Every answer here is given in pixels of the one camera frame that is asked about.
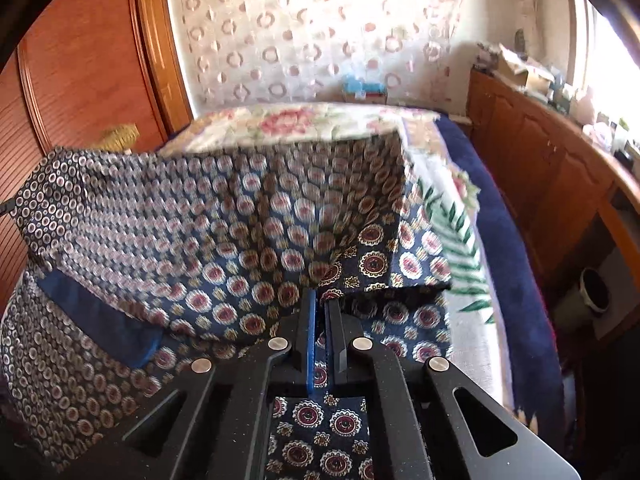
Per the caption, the brown louvered wooden wardrobe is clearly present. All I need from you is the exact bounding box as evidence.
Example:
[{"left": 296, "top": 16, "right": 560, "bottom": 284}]
[{"left": 0, "top": 0, "right": 194, "bottom": 311}]

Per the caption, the long wooden side cabinet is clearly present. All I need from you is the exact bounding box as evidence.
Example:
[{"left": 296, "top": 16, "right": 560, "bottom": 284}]
[{"left": 466, "top": 68, "right": 639, "bottom": 341}]

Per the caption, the floral bed quilt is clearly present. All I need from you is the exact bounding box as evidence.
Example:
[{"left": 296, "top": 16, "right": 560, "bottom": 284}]
[{"left": 160, "top": 102, "right": 447, "bottom": 157}]

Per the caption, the sheer circle-patterned curtain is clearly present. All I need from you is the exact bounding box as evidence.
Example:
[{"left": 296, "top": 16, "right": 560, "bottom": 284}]
[{"left": 169, "top": 0, "right": 462, "bottom": 114}]

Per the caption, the open cardboard box on cabinet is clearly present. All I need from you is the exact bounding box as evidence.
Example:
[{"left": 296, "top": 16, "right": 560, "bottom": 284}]
[{"left": 497, "top": 44, "right": 554, "bottom": 94}]

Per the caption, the navy patterned silk shirt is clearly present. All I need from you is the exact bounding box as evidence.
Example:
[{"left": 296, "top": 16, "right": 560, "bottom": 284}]
[{"left": 1, "top": 132, "right": 451, "bottom": 471}]

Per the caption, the window with wooden frame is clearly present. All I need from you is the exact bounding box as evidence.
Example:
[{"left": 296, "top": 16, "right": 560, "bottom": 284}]
[{"left": 570, "top": 0, "right": 639, "bottom": 162}]

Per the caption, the blue tissue box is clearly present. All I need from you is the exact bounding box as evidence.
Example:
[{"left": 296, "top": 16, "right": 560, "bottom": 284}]
[{"left": 342, "top": 76, "right": 387, "bottom": 105}]

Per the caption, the mustard patterned folded cloth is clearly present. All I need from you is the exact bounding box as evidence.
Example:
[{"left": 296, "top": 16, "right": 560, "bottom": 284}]
[{"left": 92, "top": 124, "right": 140, "bottom": 153}]

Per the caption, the palm leaf printed blanket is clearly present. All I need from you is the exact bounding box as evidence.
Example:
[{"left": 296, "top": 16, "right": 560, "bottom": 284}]
[{"left": 409, "top": 148, "right": 514, "bottom": 410}]

